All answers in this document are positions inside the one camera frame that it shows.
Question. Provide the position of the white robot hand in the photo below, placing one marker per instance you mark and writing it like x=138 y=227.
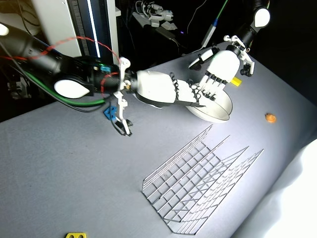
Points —
x=225 y=64
x=156 y=86

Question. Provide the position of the spare white robot hand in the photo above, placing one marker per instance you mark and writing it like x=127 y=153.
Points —
x=158 y=17

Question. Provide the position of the yellow rectangular block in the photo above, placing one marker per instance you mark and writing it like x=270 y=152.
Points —
x=237 y=81

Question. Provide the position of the blue pentagon block with holes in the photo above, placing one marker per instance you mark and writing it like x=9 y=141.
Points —
x=109 y=112

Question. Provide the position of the black power adapter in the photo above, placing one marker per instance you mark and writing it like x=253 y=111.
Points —
x=165 y=33

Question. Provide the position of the orange swirl toy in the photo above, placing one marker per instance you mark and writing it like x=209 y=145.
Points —
x=270 y=118

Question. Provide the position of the grey table cloth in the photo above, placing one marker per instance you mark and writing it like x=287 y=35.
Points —
x=74 y=161

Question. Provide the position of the white backdrop cloth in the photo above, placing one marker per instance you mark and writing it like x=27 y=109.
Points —
x=292 y=198

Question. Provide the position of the yellow block with holes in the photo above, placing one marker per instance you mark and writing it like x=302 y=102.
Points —
x=76 y=235

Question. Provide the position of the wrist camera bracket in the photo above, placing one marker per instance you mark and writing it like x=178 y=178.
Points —
x=247 y=70
x=121 y=106

